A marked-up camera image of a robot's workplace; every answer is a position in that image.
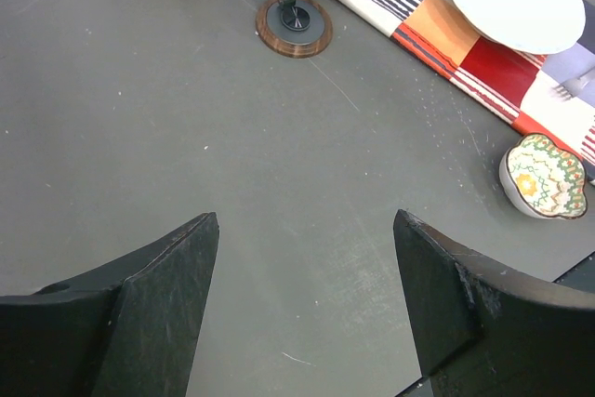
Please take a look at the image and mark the grey phone stand copper base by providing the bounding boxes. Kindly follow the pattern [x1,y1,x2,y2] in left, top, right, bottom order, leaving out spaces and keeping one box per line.
[256,0,333,59]

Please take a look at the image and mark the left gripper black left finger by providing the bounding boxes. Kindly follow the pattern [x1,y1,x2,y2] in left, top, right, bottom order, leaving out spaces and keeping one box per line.
[1,213,218,396]

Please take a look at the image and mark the floral patterned small dish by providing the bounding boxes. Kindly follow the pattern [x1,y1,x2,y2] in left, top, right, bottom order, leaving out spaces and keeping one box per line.
[498,133,588,220]

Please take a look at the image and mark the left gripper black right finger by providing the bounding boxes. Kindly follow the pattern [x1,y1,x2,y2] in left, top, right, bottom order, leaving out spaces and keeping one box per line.
[393,210,594,396]

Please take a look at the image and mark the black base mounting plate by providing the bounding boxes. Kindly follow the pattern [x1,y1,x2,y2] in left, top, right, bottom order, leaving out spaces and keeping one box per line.
[554,253,595,293]

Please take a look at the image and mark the patterned orange placemat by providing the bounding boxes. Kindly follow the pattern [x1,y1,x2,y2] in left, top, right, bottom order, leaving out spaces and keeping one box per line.
[338,0,594,179]

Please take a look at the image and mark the pink plastic fork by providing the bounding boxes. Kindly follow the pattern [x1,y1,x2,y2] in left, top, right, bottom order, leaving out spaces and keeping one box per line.
[553,69,594,100]

